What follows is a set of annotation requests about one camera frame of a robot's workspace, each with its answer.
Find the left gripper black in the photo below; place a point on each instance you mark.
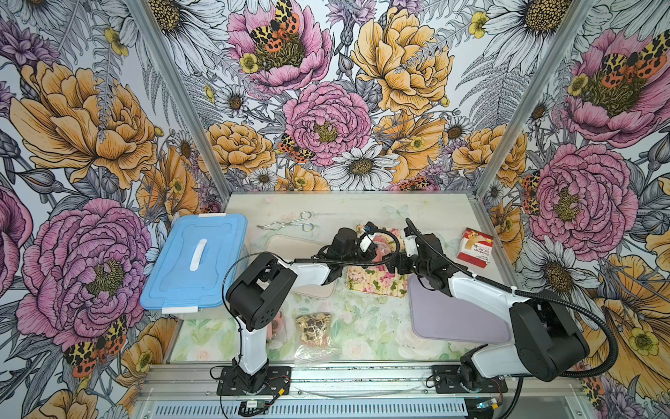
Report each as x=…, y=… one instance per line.
x=370, y=252

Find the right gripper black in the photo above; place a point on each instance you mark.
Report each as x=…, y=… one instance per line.
x=402, y=260

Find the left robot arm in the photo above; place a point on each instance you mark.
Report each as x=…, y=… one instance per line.
x=256, y=295

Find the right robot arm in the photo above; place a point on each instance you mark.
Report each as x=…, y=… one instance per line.
x=545, y=341

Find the bag of mixed snacks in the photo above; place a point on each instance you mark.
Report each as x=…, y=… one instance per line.
x=315, y=343

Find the bag of pink wafers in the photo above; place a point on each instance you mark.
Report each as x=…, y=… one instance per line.
x=276, y=331

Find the metal scissors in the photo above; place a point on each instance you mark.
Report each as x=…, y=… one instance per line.
x=303, y=221

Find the yellow floral tray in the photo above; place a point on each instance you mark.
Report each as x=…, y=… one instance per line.
x=376, y=280

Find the red white small box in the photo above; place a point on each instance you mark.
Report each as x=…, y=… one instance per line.
x=475, y=248

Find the beige plastic tray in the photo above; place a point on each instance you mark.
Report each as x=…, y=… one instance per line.
x=290, y=248

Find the lavender plastic tray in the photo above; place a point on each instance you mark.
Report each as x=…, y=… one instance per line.
x=439, y=317

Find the blue lidded storage box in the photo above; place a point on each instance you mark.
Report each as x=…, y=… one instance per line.
x=197, y=262

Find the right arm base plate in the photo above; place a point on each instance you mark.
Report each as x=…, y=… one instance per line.
x=458, y=379

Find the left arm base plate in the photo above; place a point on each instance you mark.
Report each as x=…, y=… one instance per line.
x=268, y=381

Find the aluminium front rail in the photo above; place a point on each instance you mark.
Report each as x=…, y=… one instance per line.
x=198, y=380

